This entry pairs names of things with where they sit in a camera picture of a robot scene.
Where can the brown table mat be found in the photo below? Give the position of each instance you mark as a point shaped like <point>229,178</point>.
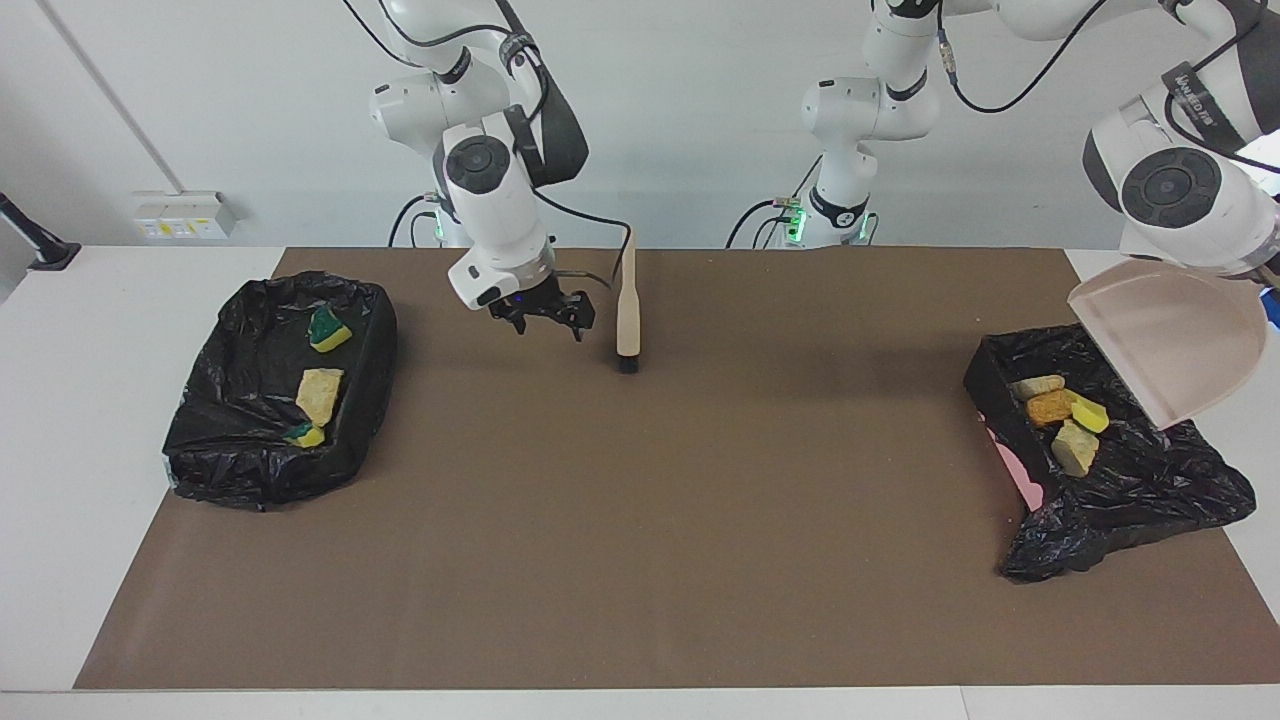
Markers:
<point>600,620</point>

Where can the beige plastic dustpan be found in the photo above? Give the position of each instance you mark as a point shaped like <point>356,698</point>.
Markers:
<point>1170,340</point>

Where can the small toy bread piece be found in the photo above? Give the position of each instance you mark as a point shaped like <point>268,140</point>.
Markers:
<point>1038,386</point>

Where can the pink bin with black bag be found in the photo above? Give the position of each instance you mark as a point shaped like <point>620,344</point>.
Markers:
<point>1130,480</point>

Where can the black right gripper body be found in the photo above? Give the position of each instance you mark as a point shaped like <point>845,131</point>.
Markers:
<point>535,300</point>

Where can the orange toy croissant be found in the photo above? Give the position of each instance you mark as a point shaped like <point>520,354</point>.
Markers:
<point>1075,448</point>

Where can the beige hand brush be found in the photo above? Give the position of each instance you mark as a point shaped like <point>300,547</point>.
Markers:
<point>628,310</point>

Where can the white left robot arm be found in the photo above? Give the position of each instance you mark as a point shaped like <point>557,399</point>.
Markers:
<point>1180,190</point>

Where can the white wall socket strip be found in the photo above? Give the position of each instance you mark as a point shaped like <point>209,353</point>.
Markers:
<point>180,215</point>

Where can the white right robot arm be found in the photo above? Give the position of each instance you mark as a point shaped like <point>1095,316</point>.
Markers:
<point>490,200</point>

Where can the open bin with black bag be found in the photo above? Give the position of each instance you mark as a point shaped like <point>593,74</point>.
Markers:
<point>250,440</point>

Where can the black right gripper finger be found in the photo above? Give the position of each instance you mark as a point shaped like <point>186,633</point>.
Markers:
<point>508,320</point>
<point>580,312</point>

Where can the striped toy bread wedge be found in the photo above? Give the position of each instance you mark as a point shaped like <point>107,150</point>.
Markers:
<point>320,392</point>

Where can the yellow green scouring sponge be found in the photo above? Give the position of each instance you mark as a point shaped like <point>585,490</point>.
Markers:
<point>310,437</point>
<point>325,335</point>
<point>1090,415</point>

